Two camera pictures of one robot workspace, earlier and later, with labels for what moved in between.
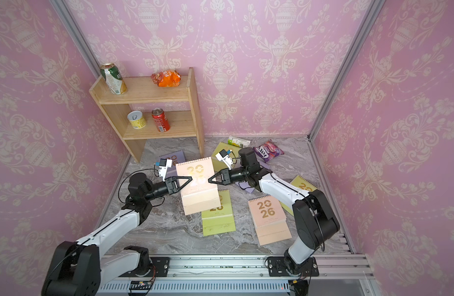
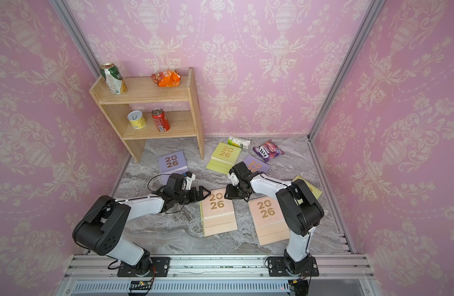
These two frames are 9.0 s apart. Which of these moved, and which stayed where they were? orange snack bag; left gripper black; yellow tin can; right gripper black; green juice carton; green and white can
Moved: right gripper black; left gripper black
Stayed: orange snack bag; green and white can; yellow tin can; green juice carton
